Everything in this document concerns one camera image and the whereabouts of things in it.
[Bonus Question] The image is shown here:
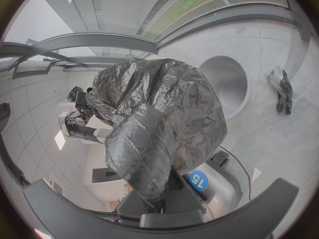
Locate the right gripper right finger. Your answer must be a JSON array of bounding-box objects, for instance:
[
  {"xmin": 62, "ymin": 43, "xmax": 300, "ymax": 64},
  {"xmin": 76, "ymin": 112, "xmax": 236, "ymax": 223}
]
[{"xmin": 163, "ymin": 166, "xmax": 205, "ymax": 215}]

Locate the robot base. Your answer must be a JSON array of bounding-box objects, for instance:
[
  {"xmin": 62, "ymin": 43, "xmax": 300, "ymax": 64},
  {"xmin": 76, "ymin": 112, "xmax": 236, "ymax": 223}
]
[{"xmin": 182, "ymin": 151, "xmax": 243, "ymax": 221}]

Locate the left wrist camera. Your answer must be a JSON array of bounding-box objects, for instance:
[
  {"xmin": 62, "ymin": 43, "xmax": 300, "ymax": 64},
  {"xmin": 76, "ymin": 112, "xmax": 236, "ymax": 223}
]
[{"xmin": 75, "ymin": 91, "xmax": 88, "ymax": 108}]

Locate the window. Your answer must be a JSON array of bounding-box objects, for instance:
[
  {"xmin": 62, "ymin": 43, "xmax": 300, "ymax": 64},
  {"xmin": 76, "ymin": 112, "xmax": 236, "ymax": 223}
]
[{"xmin": 0, "ymin": 0, "xmax": 314, "ymax": 80}]

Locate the black plastic bag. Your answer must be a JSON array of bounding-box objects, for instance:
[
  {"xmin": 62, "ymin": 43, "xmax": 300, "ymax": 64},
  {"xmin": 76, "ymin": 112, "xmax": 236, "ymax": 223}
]
[{"xmin": 91, "ymin": 58, "xmax": 228, "ymax": 208}]

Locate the crumpled black plastic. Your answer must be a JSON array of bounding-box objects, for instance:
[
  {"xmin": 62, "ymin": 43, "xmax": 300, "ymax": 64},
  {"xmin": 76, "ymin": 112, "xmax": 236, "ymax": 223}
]
[{"xmin": 275, "ymin": 69, "xmax": 294, "ymax": 115}]

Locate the clear printed wrapper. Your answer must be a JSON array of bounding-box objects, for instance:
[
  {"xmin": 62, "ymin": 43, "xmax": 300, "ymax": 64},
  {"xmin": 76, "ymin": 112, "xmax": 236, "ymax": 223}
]
[{"xmin": 265, "ymin": 65, "xmax": 284, "ymax": 92}]

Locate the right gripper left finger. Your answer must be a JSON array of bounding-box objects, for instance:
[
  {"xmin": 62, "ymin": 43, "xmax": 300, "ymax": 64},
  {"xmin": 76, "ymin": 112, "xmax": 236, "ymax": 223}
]
[{"xmin": 118, "ymin": 192, "xmax": 163, "ymax": 220}]

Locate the white trash bin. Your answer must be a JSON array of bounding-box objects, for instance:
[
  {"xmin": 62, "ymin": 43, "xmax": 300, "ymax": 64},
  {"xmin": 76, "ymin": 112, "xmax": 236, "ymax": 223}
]
[{"xmin": 199, "ymin": 56, "xmax": 251, "ymax": 120}]

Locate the black cable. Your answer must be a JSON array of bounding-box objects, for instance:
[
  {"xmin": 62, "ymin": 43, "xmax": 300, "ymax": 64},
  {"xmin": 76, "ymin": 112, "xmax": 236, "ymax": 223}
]
[{"xmin": 219, "ymin": 145, "xmax": 252, "ymax": 201}]

